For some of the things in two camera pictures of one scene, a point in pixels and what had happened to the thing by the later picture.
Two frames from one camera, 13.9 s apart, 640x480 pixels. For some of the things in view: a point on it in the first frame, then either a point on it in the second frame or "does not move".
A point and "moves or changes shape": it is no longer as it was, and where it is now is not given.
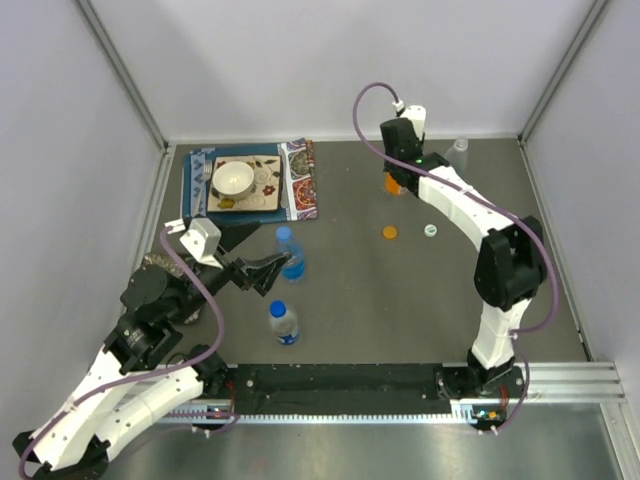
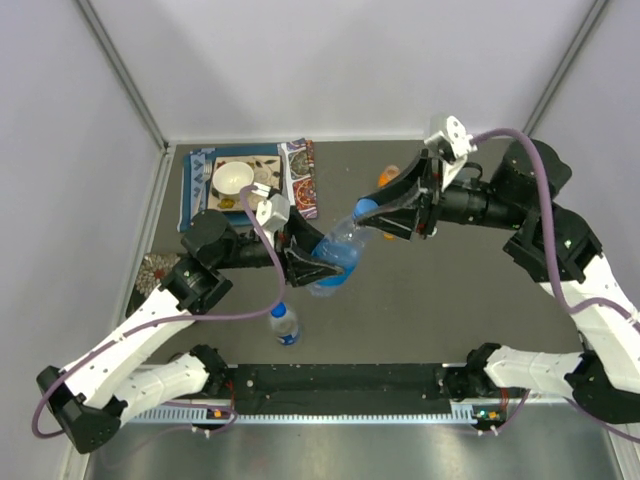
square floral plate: (264, 194) does not move
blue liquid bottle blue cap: (293, 270) moves or changes shape
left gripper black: (263, 272) → (295, 268)
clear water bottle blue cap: (284, 323) does not move
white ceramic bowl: (233, 180) does not move
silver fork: (208, 169) does not move
